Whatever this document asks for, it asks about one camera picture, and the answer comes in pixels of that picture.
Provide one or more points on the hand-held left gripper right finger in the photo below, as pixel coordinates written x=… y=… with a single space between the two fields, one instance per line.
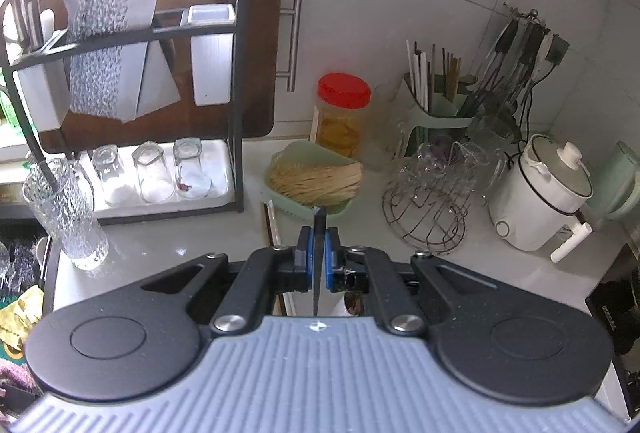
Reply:
x=332 y=258

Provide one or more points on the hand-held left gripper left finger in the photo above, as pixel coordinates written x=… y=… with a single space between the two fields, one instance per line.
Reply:
x=305 y=258

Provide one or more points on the black chopstick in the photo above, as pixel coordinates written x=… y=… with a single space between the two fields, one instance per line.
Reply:
x=319 y=253

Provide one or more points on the wooden chopstick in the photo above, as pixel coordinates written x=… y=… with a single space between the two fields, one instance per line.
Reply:
x=268 y=223

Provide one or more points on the dried noodle bundle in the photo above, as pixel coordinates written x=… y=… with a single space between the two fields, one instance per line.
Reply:
x=315 y=183

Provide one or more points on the green plastic colander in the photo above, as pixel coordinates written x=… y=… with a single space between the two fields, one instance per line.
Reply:
x=310 y=153

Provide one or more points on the white drip tray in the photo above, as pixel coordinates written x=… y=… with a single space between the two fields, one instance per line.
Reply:
x=220 y=195

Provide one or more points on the clear stemmed glass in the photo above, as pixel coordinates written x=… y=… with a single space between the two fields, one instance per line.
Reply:
x=470 y=163
x=425 y=163

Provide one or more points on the clear glass tumbler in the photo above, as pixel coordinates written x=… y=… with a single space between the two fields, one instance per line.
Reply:
x=152 y=173
x=192 y=168
x=107 y=178

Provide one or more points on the red-lidded plastic jar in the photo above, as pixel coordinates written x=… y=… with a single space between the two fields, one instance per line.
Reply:
x=342 y=113

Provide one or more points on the black metal kitchen rack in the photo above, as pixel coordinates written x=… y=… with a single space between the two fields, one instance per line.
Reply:
x=237 y=123

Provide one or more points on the purple cup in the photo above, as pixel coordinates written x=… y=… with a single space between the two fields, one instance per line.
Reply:
x=439 y=145

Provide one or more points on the green utensil drainer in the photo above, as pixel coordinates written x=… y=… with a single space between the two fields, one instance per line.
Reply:
x=440 y=118

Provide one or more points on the white electric cooking pot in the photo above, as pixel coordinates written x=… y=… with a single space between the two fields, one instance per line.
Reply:
x=535 y=198

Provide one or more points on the bundle of assorted chopsticks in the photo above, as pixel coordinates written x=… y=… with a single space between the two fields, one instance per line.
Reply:
x=435 y=68

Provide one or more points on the white rack holder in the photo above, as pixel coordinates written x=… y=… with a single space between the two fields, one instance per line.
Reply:
x=40 y=98
x=212 y=58

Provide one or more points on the dark wooden cutting board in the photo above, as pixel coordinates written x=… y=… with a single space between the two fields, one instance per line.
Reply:
x=250 y=38

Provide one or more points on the plain steel kitchen knife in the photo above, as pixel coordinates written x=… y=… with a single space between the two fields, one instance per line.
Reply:
x=155 y=78

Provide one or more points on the tall textured glass mug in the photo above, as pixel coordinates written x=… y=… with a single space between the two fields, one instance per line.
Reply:
x=65 y=218

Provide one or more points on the black kitchen sink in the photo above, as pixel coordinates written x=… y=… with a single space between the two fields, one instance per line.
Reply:
x=20 y=258

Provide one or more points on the yellow dish cloth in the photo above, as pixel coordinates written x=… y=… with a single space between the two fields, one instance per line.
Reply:
x=20 y=313

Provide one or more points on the green electric kettle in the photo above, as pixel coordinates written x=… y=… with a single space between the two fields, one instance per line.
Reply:
x=617 y=183

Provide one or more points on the hammered steel cleaver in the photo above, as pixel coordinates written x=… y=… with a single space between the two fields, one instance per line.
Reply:
x=100 y=38

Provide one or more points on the pink scrubbing cloth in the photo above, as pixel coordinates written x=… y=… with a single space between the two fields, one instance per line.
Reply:
x=12 y=375

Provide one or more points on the green bottle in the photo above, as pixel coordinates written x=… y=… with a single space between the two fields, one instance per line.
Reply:
x=7 y=108

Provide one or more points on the dark wall socket panel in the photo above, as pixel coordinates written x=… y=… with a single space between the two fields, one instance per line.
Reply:
x=559 y=49

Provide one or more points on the metal hook rail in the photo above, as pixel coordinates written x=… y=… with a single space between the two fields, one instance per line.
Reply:
x=525 y=13

